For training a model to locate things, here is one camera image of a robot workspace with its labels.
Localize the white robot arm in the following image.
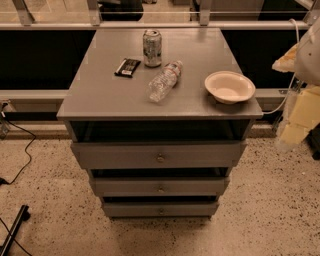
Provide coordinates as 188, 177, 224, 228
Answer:
272, 19, 320, 151

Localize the black snack bar wrapper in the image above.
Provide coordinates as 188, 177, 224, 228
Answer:
114, 58, 141, 78

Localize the white bowl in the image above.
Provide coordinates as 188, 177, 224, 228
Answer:
204, 71, 256, 104

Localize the silver soda can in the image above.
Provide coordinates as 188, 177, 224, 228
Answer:
143, 29, 162, 67

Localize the grey drawer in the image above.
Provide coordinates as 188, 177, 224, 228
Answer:
90, 177, 230, 197
102, 202, 219, 217
71, 141, 246, 169

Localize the white cable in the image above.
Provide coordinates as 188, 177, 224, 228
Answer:
262, 18, 301, 116

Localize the grey top drawer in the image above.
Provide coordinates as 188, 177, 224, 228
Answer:
71, 141, 246, 169

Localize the grey bottom drawer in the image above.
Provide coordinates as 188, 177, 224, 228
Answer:
102, 202, 219, 217

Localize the grey wooden drawer cabinet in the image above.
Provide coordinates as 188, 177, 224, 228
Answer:
57, 28, 262, 206

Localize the clear plastic water bottle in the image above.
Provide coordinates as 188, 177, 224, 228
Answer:
148, 60, 183, 102

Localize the black metal floor bar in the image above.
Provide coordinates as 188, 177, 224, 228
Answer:
0, 205, 30, 256

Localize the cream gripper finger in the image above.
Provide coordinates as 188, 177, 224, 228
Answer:
276, 85, 320, 150
272, 44, 298, 73

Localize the black floor cable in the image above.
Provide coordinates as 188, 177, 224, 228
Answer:
0, 111, 37, 186

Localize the metal railing frame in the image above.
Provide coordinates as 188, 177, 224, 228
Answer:
0, 0, 319, 30

